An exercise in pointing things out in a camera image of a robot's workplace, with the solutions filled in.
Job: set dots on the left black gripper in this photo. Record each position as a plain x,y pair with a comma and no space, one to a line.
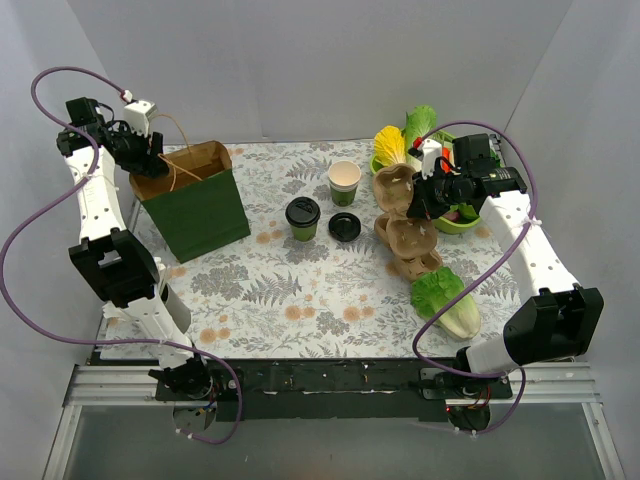
151,157

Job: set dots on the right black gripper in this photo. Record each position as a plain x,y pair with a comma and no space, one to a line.
426,198

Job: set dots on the brown pulp cup carrier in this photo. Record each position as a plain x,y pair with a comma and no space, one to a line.
393,190

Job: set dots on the green brown paper bag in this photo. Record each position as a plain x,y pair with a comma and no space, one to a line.
197,207

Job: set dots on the green paper coffee cup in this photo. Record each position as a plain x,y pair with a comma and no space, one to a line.
304,234

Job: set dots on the grey straw holder cup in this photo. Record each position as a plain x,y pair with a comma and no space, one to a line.
178,311

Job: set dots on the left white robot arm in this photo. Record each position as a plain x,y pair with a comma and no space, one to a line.
121,271

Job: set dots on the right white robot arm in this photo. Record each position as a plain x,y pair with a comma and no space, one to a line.
558,317

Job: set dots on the green plastic vegetable basket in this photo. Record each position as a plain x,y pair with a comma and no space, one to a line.
463,217

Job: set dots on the yellow cabbage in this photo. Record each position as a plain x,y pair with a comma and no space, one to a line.
389,146

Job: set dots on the tall green napa cabbage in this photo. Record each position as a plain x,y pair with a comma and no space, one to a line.
419,121

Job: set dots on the green lettuce on mat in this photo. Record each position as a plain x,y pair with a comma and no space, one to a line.
431,292

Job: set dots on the floral patterned table mat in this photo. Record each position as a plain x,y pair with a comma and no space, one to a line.
269,295

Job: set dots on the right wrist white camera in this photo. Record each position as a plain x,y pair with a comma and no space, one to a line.
422,156

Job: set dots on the wrist white camera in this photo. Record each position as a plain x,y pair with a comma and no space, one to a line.
138,114
422,156

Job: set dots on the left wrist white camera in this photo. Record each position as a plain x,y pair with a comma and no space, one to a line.
138,114

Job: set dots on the aluminium frame rail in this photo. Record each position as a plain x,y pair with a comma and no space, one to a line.
131,386

